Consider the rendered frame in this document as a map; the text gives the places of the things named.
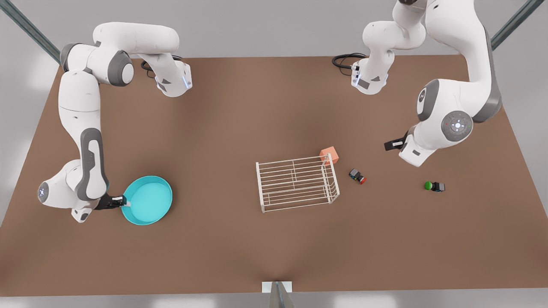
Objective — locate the red button switch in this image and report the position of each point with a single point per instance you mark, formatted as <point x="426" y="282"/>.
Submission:
<point x="357" y="176"/>

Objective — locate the orange cube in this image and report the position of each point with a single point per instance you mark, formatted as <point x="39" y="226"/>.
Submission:
<point x="330" y="155"/>

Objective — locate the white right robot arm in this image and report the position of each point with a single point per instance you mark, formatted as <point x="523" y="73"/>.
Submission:
<point x="79" y="111"/>

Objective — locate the teal plate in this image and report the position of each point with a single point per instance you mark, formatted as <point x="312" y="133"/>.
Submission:
<point x="147" y="200"/>

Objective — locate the silver frame post with foot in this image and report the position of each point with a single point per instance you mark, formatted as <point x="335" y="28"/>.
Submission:
<point x="277" y="294"/>

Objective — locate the green button switch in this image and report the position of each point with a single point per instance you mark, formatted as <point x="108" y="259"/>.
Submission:
<point x="434" y="186"/>

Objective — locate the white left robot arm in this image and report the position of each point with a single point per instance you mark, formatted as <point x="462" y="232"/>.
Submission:
<point x="460" y="98"/>

